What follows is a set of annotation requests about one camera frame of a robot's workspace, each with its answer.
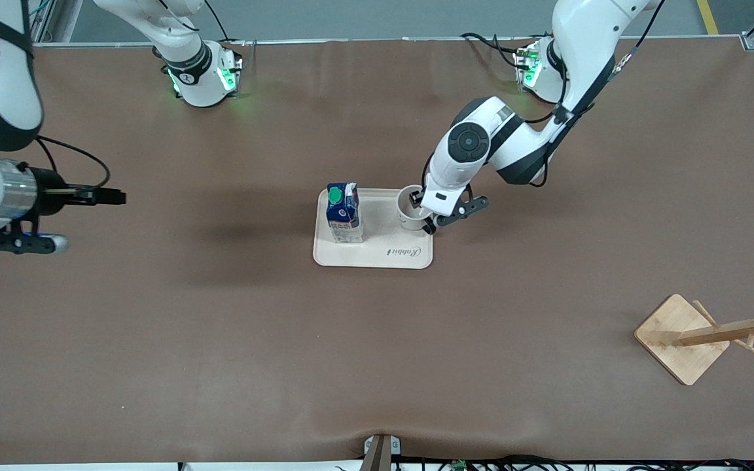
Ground white smiley cup black handle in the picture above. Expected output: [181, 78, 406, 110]
[395, 185, 437, 236]

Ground blue milk carton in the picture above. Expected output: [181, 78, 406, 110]
[326, 182, 365, 244]

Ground wooden cup rack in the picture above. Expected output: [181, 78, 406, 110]
[634, 281, 754, 387]

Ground cream rabbit print tray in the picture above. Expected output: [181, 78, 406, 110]
[312, 188, 434, 270]

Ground metal table clamp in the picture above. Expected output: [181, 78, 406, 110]
[363, 434, 402, 471]

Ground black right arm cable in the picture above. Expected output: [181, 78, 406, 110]
[35, 134, 111, 192]

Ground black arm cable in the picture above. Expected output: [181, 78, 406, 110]
[526, 0, 667, 189]
[35, 134, 111, 192]

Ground aluminium frame with cables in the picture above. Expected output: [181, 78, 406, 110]
[26, 0, 57, 45]

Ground black left base cable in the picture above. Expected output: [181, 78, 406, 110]
[461, 31, 531, 60]

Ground black base cable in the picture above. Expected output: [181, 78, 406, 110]
[204, 0, 237, 46]
[461, 31, 531, 60]

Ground black right base cable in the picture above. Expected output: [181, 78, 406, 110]
[204, 0, 237, 46]

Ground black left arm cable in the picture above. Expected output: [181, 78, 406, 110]
[526, 0, 667, 189]

